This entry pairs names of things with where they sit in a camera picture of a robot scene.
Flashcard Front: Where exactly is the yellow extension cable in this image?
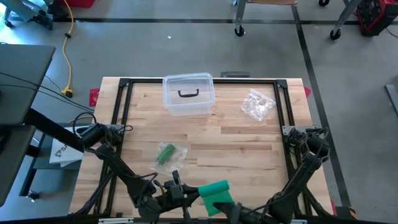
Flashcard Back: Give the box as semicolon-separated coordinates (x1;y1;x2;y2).
60;0;76;98

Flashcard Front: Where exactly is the clear plastic storage box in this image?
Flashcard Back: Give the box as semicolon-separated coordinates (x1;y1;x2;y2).
162;72;216;118

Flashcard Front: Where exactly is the dark desk top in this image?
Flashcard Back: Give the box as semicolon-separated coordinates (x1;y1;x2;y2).
0;124;37;208

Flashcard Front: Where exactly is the thin black desk cable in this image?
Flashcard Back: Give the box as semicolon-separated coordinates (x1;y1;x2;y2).
0;83;91;110
0;71;95;112

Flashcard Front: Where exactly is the grey cart leg with caster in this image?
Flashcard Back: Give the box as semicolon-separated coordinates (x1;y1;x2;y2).
233;0;249;37
329;0;363;40

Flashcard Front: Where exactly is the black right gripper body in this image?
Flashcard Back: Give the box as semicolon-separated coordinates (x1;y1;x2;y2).
229;202;272;224

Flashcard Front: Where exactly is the black aluminium table frame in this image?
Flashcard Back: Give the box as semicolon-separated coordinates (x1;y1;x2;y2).
70;77;335;218

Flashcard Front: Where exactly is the green elastic bandage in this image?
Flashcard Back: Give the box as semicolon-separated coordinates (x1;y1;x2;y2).
156;143;177;166

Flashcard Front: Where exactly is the thin yellow cable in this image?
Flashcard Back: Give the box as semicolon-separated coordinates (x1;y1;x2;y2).
67;114;94;124

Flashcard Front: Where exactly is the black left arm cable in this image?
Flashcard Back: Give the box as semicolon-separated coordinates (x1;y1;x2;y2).
72;111;98;138

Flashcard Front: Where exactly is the teal elastic bandage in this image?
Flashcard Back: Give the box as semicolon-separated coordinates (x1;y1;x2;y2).
197;179;235;218

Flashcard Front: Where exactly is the dark grey edge bracket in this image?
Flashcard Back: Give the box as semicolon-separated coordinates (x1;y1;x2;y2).
220;71;251;78

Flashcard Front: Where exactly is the grey desk top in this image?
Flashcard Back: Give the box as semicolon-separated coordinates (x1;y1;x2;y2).
0;43;56;126

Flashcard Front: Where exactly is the white printed box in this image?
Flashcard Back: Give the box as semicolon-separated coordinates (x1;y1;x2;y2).
49;126;85;168

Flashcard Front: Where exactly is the red and black crate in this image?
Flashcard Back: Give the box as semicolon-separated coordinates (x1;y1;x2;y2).
356;0;398;37

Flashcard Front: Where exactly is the black storage box handle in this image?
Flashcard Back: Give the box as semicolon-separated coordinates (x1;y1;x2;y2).
177;88;200;98

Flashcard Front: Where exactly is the clear plastic bag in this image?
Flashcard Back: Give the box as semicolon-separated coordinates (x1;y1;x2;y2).
240;88;277;123
149;141;189;177

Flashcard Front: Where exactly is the red plastic tote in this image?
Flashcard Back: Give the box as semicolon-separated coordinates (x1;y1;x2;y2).
55;0;96;9

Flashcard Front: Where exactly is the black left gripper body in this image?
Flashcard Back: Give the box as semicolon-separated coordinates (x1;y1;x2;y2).
154;169;200;224

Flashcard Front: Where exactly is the grey metal bar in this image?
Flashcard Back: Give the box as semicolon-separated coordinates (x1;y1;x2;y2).
384;83;398;116

